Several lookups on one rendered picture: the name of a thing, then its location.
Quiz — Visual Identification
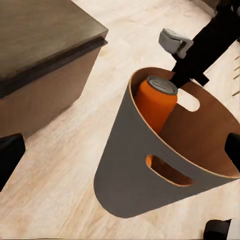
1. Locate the trash can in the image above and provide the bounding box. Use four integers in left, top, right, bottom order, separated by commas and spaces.
93, 66, 240, 219

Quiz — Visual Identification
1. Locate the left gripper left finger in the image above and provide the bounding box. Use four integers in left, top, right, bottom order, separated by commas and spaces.
0, 133, 26, 192

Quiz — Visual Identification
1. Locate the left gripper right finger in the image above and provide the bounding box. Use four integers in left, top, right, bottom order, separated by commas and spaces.
224, 132, 240, 172

